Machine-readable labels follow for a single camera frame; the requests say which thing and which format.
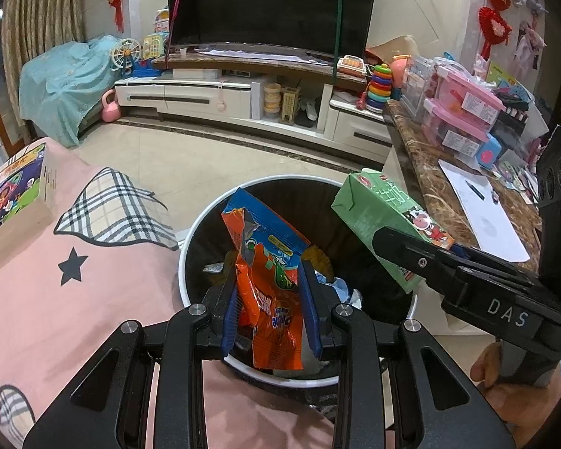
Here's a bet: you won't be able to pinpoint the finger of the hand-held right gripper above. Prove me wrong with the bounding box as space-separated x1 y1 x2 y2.
371 226 534 300

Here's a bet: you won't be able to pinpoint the blue pink toy box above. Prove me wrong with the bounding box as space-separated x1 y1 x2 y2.
476 133 503 169

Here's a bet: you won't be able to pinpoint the orange snack packet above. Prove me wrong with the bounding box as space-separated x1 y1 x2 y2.
221 187 312 370

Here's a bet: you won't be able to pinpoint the toy cash register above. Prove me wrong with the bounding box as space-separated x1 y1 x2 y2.
337 55 368 76

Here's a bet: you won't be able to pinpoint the beige patterned curtain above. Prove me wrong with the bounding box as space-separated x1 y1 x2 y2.
0 0 87 64

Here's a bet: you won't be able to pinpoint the green milk carton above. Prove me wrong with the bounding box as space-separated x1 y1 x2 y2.
331 168 455 294

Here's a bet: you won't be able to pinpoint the blue snack wrapper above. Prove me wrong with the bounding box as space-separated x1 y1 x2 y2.
325 276 363 309

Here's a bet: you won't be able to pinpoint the pink toy house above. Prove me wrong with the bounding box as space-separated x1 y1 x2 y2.
153 8 175 38

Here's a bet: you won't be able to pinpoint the person's right hand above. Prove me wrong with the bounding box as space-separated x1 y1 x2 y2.
470 341 561 431

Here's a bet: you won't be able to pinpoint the brown cardboard piece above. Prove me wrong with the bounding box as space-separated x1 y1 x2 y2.
365 35 419 68

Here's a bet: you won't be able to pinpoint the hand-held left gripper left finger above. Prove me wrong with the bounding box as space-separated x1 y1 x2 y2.
22 262 239 449

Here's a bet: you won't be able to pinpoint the yellow basket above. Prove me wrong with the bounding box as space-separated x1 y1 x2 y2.
280 86 302 125

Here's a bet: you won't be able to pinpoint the colourful cartoon puzzle box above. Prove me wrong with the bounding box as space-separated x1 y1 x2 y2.
0 143 59 267

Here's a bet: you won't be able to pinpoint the pink plastic storage box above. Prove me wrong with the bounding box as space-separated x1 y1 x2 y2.
421 98 491 157
432 66 505 128

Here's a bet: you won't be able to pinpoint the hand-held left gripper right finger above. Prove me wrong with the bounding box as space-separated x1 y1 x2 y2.
299 262 515 449

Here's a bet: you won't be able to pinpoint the rainbow stacking ring toy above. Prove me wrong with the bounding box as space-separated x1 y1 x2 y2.
362 63 394 113

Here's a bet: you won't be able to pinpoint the black flat television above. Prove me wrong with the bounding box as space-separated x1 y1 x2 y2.
167 0 379 59

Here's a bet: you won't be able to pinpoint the white trash bin black bag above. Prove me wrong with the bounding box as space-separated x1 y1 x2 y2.
177 175 419 387

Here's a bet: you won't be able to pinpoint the yellow stacked containers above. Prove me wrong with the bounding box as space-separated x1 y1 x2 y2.
263 83 282 120

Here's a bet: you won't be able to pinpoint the white television cabinet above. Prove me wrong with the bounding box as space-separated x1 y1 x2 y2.
113 51 396 164

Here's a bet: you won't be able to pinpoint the clear plastic drawer box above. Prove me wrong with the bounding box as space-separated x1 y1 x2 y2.
399 55 438 120

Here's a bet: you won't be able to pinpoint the yellow snack packet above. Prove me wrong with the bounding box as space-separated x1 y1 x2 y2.
304 244 332 274

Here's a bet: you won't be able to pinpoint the pink kettlebell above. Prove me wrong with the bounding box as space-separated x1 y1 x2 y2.
101 90 121 123

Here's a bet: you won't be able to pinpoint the white paper sheet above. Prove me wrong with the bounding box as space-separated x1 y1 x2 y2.
438 159 531 263

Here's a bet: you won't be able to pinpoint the brown marble counter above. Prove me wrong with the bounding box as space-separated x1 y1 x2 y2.
383 98 543 272

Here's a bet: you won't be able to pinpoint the white set-top box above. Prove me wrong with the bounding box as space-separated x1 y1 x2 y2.
172 68 223 80

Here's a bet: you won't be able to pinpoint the green cube toy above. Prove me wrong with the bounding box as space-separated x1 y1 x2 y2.
143 35 166 62

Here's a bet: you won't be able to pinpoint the pink ribbon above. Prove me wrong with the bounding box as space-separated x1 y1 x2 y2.
165 0 191 70

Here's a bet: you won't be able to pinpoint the pink plastic toy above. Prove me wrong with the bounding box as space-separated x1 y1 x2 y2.
390 54 412 86

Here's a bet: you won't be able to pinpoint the ferris wheel toy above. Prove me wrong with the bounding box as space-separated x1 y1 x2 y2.
111 38 143 76

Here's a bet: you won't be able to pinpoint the teal cover cloth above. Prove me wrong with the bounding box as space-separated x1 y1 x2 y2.
19 35 122 148

